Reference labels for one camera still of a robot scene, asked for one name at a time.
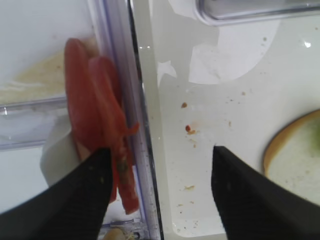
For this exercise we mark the white plastic tomato pusher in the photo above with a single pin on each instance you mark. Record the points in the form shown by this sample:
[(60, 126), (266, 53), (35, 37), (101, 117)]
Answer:
[(60, 156)]

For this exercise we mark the white metal tray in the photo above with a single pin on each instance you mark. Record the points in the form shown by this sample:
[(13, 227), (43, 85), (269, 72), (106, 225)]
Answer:
[(231, 85)]

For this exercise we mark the clear tomato holder rail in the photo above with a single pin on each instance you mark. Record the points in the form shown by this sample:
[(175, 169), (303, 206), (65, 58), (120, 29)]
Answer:
[(28, 124)]

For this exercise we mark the bottom bun slice on tray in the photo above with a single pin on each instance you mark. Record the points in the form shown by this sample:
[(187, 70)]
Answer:
[(289, 161)]

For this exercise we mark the red tomato slice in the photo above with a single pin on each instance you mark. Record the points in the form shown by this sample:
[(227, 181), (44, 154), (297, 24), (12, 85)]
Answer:
[(89, 130), (117, 125)]

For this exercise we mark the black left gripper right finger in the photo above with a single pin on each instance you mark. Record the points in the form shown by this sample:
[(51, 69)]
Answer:
[(252, 207)]

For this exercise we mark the left long clear rail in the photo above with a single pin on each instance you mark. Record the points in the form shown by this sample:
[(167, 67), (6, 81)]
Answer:
[(115, 30)]

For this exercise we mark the upright bun slice left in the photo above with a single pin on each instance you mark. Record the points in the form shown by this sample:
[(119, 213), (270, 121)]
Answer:
[(115, 234)]

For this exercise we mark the clear plastic salad box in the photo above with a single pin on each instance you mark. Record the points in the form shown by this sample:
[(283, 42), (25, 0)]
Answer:
[(230, 12)]

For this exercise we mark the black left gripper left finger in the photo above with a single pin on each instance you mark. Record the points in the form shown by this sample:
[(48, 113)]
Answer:
[(72, 209)]

